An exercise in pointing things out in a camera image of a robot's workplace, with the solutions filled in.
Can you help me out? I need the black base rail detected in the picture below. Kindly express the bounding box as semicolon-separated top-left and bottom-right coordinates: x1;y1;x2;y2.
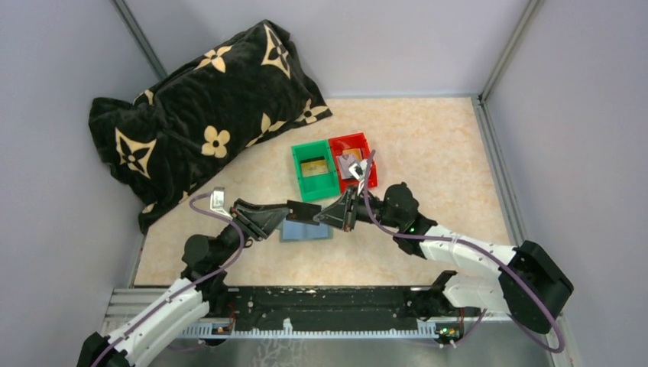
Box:
180;284;482;333

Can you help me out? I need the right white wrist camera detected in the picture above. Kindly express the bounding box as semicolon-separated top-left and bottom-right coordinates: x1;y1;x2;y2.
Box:
347;159;368;183

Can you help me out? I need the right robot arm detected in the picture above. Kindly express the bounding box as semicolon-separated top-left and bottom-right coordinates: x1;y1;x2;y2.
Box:
313;183;574;334

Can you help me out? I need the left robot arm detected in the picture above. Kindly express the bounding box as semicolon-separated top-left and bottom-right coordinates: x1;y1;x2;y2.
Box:
77;200;291;366

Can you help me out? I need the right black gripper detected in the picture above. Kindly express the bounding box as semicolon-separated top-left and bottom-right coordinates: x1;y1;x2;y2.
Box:
314;182;403;231

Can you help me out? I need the purple cable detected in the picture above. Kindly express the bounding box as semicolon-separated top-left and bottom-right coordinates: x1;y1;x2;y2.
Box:
356;149;566;355
88;192;247;367

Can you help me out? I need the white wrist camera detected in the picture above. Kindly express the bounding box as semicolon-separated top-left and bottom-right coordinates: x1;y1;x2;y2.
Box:
209;187;227;215
347;159;368;183

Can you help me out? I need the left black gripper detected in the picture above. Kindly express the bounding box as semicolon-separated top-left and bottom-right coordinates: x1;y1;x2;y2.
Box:
215;197;290;266

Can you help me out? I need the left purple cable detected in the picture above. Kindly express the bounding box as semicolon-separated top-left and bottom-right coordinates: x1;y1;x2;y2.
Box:
88;192;247;367

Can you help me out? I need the green plastic bin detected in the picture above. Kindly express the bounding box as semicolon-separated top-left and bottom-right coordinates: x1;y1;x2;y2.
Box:
291;140;340;202

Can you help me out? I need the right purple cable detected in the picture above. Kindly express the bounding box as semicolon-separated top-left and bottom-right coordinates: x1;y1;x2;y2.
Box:
356;149;566;355

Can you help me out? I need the black card from holder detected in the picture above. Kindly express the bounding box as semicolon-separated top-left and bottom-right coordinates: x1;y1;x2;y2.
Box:
286;200;322;225

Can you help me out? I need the red plastic bin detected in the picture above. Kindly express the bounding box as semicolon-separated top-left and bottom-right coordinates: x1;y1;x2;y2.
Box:
328;132;370;193

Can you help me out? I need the stack of cards in red bin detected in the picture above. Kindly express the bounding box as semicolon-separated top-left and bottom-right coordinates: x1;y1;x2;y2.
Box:
336;148;364;180

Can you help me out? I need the sage green card holder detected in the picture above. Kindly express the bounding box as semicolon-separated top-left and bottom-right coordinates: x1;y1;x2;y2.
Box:
279;220;333;242

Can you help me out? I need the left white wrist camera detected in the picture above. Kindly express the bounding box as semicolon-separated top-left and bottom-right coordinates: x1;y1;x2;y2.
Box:
209;187;227;215

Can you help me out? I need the black floral pillow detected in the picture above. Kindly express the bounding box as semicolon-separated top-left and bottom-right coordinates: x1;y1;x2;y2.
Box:
88;20;332;232

